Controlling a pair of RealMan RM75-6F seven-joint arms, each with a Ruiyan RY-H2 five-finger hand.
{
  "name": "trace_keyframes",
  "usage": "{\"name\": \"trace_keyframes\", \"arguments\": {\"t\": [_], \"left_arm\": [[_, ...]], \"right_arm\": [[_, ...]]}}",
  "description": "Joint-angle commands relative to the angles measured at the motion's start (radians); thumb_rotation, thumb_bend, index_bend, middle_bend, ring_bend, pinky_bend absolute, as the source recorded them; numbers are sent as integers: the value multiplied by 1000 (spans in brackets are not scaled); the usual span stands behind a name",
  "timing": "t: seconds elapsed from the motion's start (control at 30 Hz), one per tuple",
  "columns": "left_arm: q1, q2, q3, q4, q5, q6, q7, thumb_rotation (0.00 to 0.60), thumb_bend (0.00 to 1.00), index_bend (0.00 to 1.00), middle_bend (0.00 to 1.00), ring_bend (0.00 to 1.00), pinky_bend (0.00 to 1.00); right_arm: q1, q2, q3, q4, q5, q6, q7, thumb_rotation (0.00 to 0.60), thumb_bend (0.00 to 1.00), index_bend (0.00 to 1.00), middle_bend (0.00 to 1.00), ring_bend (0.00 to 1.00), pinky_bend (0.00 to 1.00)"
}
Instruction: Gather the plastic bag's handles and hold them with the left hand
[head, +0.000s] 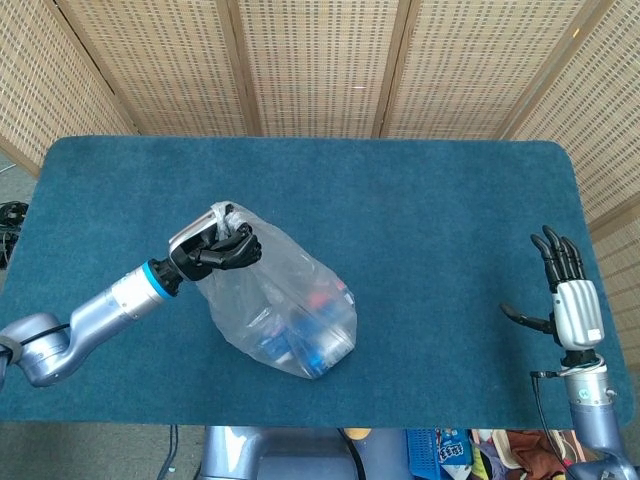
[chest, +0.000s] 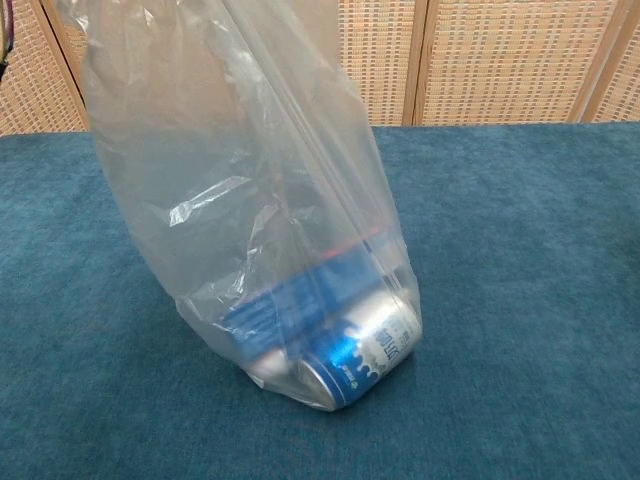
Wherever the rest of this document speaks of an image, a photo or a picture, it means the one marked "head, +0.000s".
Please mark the woven bamboo folding screen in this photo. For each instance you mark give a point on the woven bamboo folding screen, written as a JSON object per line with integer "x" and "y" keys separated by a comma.
{"x": 325, "y": 60}

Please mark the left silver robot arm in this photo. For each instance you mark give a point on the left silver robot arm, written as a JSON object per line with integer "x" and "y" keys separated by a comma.
{"x": 115, "y": 300}

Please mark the black power plug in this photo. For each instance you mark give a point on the black power plug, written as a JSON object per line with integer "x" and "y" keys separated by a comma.
{"x": 12, "y": 211}

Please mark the silver blue robot torso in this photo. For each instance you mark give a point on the silver blue robot torso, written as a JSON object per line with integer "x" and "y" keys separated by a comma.
{"x": 280, "y": 455}

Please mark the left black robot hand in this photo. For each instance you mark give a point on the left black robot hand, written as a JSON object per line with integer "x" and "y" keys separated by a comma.
{"x": 200, "y": 260}

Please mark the white bowl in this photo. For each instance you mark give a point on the white bowl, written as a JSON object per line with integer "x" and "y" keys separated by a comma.
{"x": 502, "y": 447}

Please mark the blue plastic basket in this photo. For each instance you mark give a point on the blue plastic basket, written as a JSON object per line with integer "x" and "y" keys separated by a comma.
{"x": 420, "y": 450}

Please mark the yellow round object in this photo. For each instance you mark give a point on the yellow round object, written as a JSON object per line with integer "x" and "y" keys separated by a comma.
{"x": 357, "y": 433}

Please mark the blue carpet table cover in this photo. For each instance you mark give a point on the blue carpet table cover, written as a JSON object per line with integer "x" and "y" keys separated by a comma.
{"x": 425, "y": 225}

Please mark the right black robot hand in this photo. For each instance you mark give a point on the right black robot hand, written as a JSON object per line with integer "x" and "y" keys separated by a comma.
{"x": 575, "y": 310}

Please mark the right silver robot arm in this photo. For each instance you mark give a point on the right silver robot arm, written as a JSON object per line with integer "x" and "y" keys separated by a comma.
{"x": 592, "y": 400}

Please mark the blue snack package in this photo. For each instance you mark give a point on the blue snack package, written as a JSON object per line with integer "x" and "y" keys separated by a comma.
{"x": 452, "y": 447}

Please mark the blue white drink can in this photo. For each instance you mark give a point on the blue white drink can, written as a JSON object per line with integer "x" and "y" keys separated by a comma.
{"x": 327, "y": 355}

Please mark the brown cloth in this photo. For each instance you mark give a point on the brown cloth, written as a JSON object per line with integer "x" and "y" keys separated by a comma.
{"x": 537, "y": 452}

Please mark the red blue snack pack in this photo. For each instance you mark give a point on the red blue snack pack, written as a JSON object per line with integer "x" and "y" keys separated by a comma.
{"x": 316, "y": 301}

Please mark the clear plastic bag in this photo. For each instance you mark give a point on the clear plastic bag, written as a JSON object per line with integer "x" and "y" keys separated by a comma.
{"x": 270, "y": 295}

